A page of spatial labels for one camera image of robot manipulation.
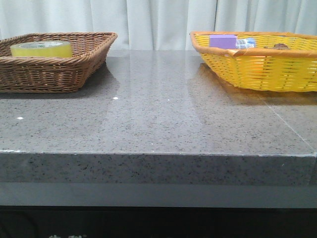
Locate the yellow tape roll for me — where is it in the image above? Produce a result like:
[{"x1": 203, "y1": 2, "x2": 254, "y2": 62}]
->
[{"x1": 10, "y1": 41, "x2": 72, "y2": 58}]

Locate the white curtain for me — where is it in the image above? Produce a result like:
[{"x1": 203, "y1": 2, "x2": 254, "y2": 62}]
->
[{"x1": 0, "y1": 0, "x2": 317, "y2": 51}]

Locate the purple foam cube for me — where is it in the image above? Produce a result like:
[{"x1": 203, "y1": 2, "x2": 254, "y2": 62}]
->
[{"x1": 209, "y1": 34, "x2": 237, "y2": 49}]

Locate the blue white wrapped packet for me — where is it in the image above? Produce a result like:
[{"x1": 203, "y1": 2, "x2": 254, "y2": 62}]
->
[{"x1": 236, "y1": 38, "x2": 256, "y2": 49}]

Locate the yellow woven basket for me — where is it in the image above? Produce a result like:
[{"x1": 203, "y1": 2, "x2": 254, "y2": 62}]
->
[{"x1": 190, "y1": 31, "x2": 317, "y2": 92}]

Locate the brown toy lion figure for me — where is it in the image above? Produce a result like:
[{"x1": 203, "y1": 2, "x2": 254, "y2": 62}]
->
[{"x1": 264, "y1": 43, "x2": 291, "y2": 50}]

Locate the brown wicker basket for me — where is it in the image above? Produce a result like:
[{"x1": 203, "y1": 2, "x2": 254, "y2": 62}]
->
[{"x1": 0, "y1": 32, "x2": 118, "y2": 93}]

